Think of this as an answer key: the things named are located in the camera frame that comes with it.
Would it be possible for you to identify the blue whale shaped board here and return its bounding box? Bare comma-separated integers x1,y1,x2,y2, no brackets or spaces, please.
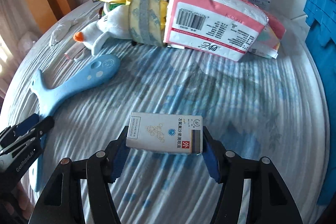
29,54,121,196

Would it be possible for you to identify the small white medicine box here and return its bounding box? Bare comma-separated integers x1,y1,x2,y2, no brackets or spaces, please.
126,112,203,155

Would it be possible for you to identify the white goose plush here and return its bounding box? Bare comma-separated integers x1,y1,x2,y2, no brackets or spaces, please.
73,5,131,56

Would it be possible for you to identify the left human hand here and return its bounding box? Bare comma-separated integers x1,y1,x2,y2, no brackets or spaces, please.
15,182,34,220

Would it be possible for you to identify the small red white tube box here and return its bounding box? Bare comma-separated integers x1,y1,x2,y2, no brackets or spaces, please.
64,43,85,60

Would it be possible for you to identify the white crumpled cloth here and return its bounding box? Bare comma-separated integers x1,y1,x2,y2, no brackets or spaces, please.
49,19,78,47

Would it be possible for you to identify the brown bottle green label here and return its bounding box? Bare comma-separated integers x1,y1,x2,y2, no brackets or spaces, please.
98,3,122,18

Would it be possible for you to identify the yellow blue fabric pouch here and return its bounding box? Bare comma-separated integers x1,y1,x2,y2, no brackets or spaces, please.
129,0,168,47

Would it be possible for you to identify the pastel packaged item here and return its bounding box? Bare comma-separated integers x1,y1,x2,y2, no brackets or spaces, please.
248,24,280,59

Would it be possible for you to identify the large pink tissue pack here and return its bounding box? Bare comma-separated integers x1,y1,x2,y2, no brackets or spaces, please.
163,0,269,61

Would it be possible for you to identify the white flat box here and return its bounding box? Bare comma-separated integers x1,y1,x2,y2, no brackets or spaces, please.
248,0,271,11

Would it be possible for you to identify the blue plastic crate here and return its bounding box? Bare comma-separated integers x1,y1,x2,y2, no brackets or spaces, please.
303,0,335,205

